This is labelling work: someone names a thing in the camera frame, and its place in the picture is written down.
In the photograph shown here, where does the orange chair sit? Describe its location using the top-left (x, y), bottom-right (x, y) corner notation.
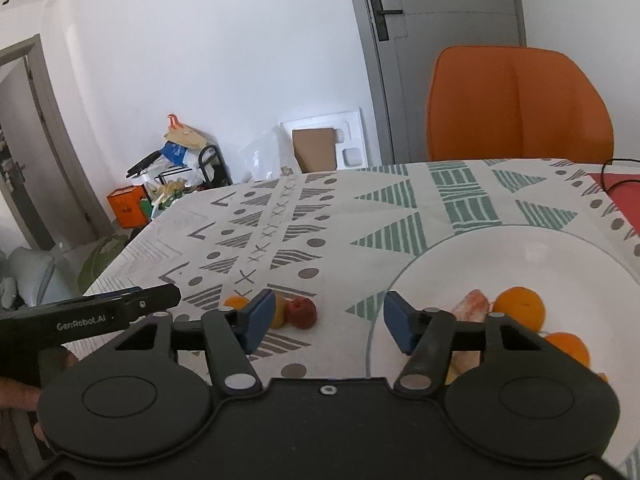
top-left (426, 46), bottom-right (615, 165)

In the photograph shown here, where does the white foam packaging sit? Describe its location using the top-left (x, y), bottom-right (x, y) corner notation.
top-left (279, 107), bottom-right (369, 175)

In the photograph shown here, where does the black long object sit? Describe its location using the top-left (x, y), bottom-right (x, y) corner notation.
top-left (125, 152), bottom-right (167, 179)

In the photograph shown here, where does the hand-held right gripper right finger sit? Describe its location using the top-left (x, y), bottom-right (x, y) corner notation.
top-left (383, 290), bottom-right (552, 395)

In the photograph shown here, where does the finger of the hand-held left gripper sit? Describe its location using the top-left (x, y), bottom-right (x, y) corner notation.
top-left (120, 283), bottom-right (182, 322)

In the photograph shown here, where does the white round plate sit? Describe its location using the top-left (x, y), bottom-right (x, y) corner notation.
top-left (366, 224), bottom-right (640, 480)

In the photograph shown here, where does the small red fruit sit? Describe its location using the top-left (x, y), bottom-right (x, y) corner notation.
top-left (285, 296), bottom-right (318, 330)

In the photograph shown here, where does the small yellowish fruit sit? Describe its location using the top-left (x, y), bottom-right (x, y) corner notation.
top-left (270, 292), bottom-right (290, 330)

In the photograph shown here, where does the brown paper bag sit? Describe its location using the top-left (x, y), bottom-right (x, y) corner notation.
top-left (164, 126), bottom-right (207, 151)

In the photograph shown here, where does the patterned tablecloth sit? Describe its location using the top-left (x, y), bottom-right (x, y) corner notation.
top-left (82, 159), bottom-right (640, 384)

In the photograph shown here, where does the large orange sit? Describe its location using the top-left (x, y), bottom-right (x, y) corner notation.
top-left (492, 286), bottom-right (545, 334)
top-left (542, 332), bottom-right (591, 374)

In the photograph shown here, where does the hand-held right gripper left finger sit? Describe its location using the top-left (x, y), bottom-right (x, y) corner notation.
top-left (115, 289), bottom-right (277, 395)

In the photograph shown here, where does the clear plastic bag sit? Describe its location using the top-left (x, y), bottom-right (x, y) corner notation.
top-left (238, 126), bottom-right (297, 184)

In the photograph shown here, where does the black door handle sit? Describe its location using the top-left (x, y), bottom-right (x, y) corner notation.
top-left (370, 0), bottom-right (404, 43)

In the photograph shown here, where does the red orange table mat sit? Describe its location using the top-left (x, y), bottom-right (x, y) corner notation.
top-left (585, 172), bottom-right (640, 239)

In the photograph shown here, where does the green floor cushion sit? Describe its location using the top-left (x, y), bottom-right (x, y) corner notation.
top-left (77, 234), bottom-right (134, 297)

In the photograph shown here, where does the black cable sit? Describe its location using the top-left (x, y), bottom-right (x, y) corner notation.
top-left (599, 158), bottom-right (640, 194)

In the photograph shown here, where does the brown cardboard piece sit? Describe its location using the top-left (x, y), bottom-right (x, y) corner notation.
top-left (292, 128), bottom-right (336, 174)

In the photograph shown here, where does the blue plastic bag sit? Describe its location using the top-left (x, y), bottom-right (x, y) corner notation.
top-left (159, 142), bottom-right (190, 167)

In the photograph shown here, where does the grey door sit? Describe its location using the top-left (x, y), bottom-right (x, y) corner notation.
top-left (356, 0), bottom-right (527, 167)

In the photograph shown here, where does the black cart handle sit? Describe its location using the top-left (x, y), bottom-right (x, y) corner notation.
top-left (198, 144), bottom-right (234, 189)

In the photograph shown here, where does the grey door frame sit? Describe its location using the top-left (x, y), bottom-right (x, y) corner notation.
top-left (0, 34), bottom-right (114, 252)

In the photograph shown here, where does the orange box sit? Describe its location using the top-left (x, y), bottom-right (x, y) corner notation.
top-left (106, 185), bottom-right (151, 230)

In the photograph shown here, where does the person's left hand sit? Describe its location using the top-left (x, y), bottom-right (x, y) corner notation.
top-left (0, 351), bottom-right (79, 411)

